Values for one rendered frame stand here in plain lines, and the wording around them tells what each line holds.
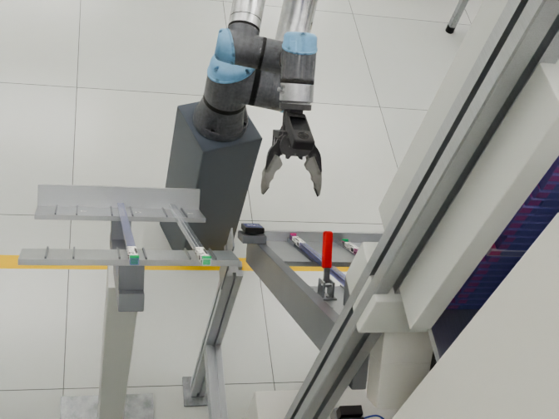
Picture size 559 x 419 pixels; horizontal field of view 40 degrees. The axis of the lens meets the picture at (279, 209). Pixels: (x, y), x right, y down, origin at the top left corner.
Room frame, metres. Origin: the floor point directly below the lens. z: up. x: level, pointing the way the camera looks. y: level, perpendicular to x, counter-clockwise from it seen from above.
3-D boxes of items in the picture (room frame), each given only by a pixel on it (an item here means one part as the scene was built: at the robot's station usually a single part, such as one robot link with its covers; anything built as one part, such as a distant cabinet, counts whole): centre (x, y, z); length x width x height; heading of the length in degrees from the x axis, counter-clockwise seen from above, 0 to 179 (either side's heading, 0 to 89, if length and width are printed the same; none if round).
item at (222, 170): (1.49, 0.23, 0.27); 0.18 x 0.18 x 0.55; 42
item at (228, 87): (1.49, 0.23, 0.72); 0.13 x 0.12 x 0.14; 101
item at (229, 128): (1.49, 0.23, 0.60); 0.15 x 0.15 x 0.10
